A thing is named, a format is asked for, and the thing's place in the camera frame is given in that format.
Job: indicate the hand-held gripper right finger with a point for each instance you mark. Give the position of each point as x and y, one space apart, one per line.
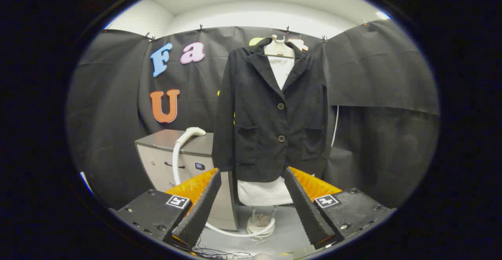
310 213

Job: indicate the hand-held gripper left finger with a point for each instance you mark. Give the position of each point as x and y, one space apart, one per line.
200 213

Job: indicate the black blazer jacket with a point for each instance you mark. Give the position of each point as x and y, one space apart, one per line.
259 126

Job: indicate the white steamer base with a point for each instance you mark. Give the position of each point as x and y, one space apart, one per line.
261 224

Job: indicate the grey cabinet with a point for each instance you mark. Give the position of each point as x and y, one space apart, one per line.
157 162

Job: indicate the white and blue object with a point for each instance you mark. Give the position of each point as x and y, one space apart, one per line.
85 181

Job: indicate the black backdrop cloth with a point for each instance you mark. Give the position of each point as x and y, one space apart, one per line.
372 79

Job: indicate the white plastic hanger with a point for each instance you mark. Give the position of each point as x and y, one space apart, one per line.
278 49

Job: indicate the small ceiling light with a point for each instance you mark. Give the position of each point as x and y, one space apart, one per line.
382 15

